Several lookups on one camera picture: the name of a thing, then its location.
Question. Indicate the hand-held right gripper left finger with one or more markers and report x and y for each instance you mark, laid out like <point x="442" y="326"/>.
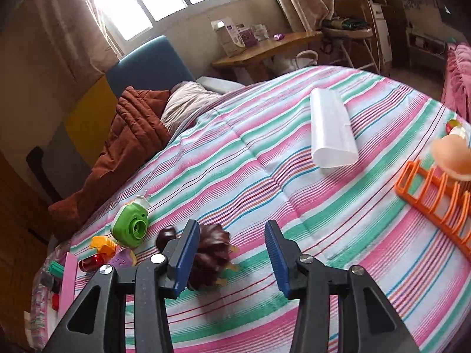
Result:
<point x="186" y="261"/>

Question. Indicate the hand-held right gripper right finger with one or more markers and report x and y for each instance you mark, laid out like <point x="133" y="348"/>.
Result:
<point x="278" y="261"/>

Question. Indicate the dark brown turkey figurine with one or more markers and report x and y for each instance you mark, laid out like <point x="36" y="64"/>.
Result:
<point x="213" y="250"/>

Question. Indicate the purple oval case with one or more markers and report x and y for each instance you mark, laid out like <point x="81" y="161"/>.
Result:
<point x="123" y="259"/>

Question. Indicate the green white toy camera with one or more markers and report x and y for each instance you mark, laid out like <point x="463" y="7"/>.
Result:
<point x="128" y="228"/>

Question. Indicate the orange yellow toy car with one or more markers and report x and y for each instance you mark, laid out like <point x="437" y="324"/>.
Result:
<point x="103" y="244"/>

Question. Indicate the red capsule toy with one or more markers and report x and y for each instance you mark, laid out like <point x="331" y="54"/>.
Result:
<point x="92" y="261"/>

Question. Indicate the pink white shallow box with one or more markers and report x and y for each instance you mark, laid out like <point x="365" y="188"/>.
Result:
<point x="69" y="286"/>

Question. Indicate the striped bedsheet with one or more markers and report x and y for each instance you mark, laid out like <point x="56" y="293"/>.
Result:
<point x="276" y="176"/>

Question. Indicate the brown quilt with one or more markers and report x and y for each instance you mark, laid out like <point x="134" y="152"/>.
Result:
<point x="121" y="147"/>

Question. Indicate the white translucent case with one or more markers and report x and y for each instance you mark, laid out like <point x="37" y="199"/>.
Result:
<point x="331" y="128"/>

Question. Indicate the pale pink pillow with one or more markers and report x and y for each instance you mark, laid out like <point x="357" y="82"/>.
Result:
<point x="187" y="103"/>

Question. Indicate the orange plastic rack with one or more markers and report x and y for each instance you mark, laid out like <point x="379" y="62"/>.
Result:
<point x="441" y="226"/>

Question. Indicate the wooden wardrobe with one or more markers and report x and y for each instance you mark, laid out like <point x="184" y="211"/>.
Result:
<point x="14" y="246"/>

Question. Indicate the white bag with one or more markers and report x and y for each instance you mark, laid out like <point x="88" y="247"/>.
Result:
<point x="294" y="64"/>

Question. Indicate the grey yellow blue headboard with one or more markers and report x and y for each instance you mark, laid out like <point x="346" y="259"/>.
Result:
<point x="151" y="62"/>

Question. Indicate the peach round toy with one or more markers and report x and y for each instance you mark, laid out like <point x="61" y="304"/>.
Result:
<point x="452" y="154"/>

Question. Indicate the wooden side table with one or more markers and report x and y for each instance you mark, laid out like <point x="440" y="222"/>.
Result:
<point x="279" y="46"/>

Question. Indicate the red yellow small toy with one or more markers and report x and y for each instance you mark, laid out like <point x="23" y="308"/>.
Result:
<point x="452" y="125"/>

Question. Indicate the small purple object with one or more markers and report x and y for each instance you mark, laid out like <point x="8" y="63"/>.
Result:
<point x="279" y="36"/>

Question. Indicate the white carton box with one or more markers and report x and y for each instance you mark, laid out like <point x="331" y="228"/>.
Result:
<point x="228" y="40"/>

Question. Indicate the purple box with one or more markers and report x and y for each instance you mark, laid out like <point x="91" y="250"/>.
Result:
<point x="247" y="36"/>

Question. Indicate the clear plastic container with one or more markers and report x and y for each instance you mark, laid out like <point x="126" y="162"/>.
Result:
<point x="261" y="32"/>

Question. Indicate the dark green bundle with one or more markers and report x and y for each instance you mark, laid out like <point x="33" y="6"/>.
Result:
<point x="346" y="24"/>

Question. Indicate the pink ruffled blanket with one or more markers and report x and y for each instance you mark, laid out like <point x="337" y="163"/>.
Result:
<point x="458" y="81"/>

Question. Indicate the short beige curtain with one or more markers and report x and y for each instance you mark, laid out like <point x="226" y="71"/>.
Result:
<point x="73" y="25"/>

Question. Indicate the wooden chair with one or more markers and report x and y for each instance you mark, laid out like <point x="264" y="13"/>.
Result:
<point x="362" y="11"/>

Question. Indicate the cardboard box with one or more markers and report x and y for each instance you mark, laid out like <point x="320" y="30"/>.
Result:
<point x="423" y="11"/>

